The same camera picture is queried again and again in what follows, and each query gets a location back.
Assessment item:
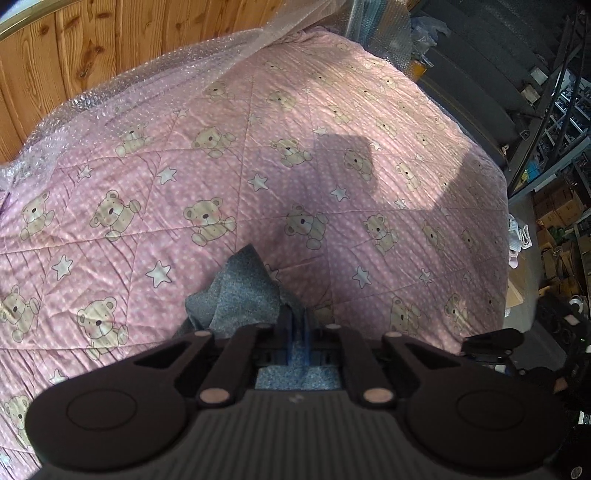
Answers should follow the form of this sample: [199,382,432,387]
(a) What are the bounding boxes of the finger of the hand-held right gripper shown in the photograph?
[461,328,526,357]

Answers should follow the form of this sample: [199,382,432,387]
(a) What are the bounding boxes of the clear plastic bag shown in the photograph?
[409,16,451,51]

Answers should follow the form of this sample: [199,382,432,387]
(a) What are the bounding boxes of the white cloth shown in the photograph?
[508,213,532,252]

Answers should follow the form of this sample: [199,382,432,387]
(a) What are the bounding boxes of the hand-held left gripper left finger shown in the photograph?
[133,308,295,408]

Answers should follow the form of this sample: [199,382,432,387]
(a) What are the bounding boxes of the dark staircase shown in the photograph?
[411,0,591,158]

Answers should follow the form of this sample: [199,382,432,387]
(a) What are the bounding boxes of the clear bubble wrap sheet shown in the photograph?
[0,0,411,195]

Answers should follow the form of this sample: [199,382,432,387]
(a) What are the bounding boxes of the grey pants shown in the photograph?
[173,244,345,392]

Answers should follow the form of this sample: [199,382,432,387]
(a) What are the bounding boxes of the brown cardboard box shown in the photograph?
[533,187,585,232]

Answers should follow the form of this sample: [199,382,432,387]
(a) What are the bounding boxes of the teal glass panels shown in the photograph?
[344,0,411,65]

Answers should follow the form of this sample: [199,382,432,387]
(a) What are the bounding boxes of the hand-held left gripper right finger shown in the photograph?
[302,308,462,408]

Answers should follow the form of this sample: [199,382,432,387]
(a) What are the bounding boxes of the flat cardboard sheet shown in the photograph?
[505,277,536,310]

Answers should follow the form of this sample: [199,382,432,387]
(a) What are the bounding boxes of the black metal railing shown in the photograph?
[505,0,591,199]

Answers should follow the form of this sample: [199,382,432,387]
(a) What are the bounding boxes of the pink bear print quilt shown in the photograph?
[0,25,511,472]

